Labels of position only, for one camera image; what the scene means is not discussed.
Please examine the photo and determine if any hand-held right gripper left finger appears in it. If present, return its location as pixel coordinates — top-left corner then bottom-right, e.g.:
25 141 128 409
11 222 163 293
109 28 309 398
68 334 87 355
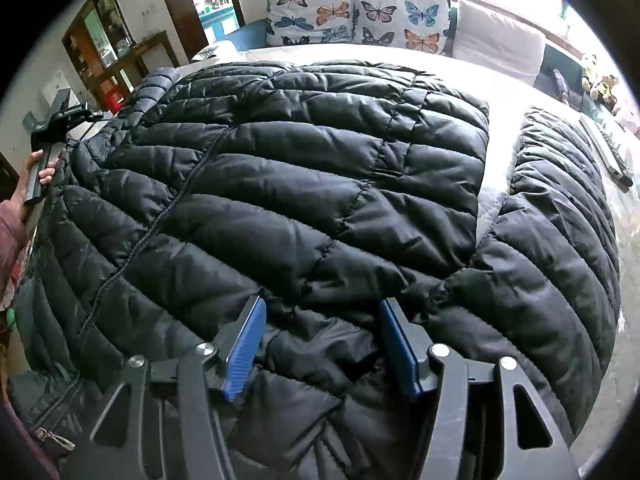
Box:
62 295 268 480

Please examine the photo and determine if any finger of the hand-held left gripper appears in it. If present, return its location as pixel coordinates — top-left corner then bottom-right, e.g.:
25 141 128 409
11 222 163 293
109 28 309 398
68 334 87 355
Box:
72 102 104 127

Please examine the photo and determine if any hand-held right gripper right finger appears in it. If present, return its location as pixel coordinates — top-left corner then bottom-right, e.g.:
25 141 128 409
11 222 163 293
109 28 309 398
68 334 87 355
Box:
377 299 583 480

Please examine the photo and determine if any black puffer jacket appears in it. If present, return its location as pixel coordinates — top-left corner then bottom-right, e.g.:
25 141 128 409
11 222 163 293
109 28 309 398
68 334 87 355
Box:
7 62 623 480

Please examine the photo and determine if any person's left forearm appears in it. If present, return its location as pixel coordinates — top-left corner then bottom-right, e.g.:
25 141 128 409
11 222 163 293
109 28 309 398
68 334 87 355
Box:
0 200 30 311

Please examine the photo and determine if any person's left hand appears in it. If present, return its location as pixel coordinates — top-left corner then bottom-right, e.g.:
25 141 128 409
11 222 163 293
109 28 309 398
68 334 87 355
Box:
10 150 57 226

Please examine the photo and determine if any red stool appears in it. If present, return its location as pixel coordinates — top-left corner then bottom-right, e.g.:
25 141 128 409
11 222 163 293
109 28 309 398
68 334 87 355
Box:
100 85 126 113

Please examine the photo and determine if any wooden display cabinet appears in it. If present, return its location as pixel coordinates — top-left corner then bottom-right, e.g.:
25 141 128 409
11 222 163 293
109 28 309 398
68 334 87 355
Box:
62 0 146 106

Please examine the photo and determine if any wooden side table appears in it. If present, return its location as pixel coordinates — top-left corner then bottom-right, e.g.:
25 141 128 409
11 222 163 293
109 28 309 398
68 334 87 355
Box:
127 30 181 91

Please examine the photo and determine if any small grey pillow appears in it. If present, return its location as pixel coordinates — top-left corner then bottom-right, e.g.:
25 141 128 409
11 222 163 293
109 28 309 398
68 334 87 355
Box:
192 40 238 63

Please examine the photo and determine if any teal cabinet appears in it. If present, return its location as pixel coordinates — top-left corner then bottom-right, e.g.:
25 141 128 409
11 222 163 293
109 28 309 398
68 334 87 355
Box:
200 2 241 36

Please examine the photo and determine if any blue bed sheet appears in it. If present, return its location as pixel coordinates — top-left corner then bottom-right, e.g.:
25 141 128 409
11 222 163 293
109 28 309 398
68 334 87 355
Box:
220 19 271 53

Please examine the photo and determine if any butterfly print pillow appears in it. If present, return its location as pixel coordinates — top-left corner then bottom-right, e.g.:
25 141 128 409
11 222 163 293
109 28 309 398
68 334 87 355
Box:
352 0 453 56
265 0 358 47

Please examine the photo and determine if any grey remote control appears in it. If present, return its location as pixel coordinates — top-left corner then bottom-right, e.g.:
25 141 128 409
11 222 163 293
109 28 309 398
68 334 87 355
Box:
580 116 626 181

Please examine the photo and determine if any black remote control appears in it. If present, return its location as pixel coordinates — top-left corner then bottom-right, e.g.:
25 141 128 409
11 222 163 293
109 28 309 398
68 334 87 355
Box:
602 132 634 189

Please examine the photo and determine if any purple toy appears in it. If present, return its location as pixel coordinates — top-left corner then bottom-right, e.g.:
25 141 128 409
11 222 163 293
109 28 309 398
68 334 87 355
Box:
550 67 571 106

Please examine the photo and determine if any pale pink pillow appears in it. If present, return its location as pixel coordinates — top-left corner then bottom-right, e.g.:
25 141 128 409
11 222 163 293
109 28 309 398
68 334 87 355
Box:
450 0 548 86

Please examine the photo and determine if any brown stuffed toy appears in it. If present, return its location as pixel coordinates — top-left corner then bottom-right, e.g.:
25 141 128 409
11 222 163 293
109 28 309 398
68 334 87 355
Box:
595 74 622 112

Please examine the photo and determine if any white stuffed toy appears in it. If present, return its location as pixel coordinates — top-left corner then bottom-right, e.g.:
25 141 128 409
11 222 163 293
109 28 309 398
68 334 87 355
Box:
580 52 600 97

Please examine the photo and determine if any brown wooden door frame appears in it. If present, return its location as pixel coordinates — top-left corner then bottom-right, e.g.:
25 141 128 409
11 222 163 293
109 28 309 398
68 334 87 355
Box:
150 0 246 58

